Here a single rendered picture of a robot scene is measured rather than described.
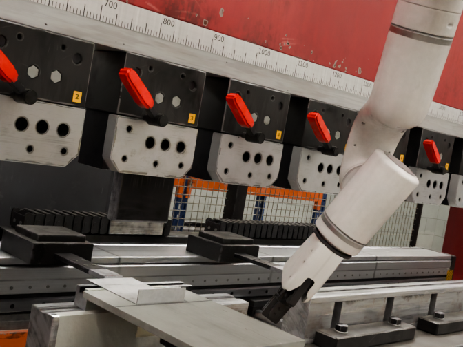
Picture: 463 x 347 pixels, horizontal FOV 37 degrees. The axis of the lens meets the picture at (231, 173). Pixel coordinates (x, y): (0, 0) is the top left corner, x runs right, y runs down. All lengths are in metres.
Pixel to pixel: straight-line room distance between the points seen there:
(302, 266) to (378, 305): 0.52
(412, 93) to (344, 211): 0.20
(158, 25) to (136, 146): 0.17
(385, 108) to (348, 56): 0.31
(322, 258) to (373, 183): 0.14
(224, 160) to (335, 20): 0.35
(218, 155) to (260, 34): 0.21
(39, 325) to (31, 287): 0.26
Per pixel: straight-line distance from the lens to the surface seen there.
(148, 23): 0.98
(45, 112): 0.89
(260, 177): 1.16
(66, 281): 1.31
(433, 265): 2.32
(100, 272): 1.11
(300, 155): 1.23
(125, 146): 0.96
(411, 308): 1.71
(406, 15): 1.01
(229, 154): 1.10
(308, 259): 1.08
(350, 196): 1.07
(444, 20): 1.01
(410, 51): 1.00
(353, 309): 1.50
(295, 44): 1.20
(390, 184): 1.05
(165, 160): 1.01
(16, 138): 0.88
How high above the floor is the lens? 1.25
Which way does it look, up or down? 3 degrees down
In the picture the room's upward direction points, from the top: 10 degrees clockwise
